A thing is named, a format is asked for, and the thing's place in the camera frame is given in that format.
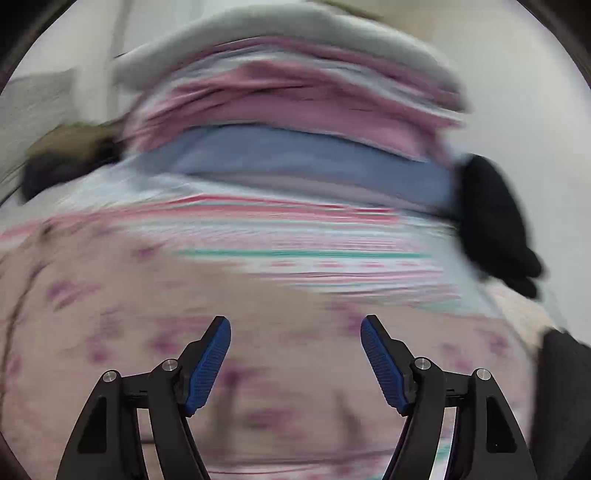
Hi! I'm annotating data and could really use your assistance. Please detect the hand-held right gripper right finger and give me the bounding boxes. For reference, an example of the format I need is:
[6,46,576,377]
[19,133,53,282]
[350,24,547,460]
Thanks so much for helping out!
[360,315,539,480]

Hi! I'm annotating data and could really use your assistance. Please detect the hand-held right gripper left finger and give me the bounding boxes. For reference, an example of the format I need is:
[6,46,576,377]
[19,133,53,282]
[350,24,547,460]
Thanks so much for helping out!
[55,316,232,480]

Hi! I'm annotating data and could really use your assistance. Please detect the pink floral bed sheet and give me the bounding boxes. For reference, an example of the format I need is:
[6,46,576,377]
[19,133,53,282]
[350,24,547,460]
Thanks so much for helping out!
[0,217,536,480]

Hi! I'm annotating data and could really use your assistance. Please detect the striped white cloth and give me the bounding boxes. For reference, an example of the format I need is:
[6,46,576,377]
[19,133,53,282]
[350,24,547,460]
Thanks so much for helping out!
[0,175,499,319]

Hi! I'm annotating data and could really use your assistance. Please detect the dark grey cloth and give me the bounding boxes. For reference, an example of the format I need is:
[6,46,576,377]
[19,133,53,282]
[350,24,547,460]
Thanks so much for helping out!
[526,329,591,480]

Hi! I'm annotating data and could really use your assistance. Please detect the black cloth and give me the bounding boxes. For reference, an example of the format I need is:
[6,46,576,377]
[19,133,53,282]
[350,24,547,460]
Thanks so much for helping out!
[455,154,546,300]

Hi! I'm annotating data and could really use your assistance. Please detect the blue folded cloth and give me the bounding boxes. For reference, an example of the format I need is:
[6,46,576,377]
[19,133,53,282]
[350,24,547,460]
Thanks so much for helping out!
[122,124,455,215]

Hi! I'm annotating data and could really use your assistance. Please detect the brown dark cloth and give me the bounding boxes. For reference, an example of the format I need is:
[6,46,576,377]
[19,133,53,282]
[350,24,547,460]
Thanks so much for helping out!
[21,122,125,201]

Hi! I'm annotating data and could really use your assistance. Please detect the pink folded cloth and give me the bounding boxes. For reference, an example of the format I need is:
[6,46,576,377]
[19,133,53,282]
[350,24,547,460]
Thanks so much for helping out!
[122,39,467,164]

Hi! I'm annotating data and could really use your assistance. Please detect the grey folded cloth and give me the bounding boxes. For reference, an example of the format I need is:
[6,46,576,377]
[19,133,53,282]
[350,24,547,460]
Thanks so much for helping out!
[111,2,472,114]

